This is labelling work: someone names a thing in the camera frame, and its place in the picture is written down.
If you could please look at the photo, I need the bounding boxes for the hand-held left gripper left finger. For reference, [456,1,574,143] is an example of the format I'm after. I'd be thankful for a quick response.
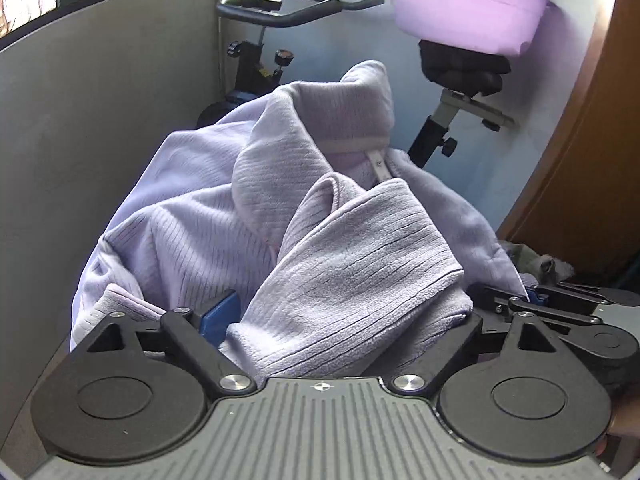
[69,289,257,399]

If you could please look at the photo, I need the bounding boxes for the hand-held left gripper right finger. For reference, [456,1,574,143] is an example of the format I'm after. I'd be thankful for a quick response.
[391,311,568,397]

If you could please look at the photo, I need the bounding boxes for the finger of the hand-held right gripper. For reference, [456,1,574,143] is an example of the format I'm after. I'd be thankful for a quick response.
[472,284,604,333]
[550,283,624,307]

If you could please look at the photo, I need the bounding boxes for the lavender fleece robe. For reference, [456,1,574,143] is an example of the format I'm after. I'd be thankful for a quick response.
[70,60,531,381]

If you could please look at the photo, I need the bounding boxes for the grey and white cloth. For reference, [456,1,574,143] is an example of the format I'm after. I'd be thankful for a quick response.
[500,241,576,281]

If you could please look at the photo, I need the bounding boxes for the brown wooden cabinet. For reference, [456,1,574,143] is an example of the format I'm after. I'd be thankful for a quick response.
[495,0,640,281]

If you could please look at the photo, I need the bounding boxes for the black exercise bike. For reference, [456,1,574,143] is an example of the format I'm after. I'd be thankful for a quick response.
[195,0,517,171]

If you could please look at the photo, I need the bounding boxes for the purple plastic basin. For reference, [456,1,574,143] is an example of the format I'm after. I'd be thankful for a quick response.
[372,0,557,57]

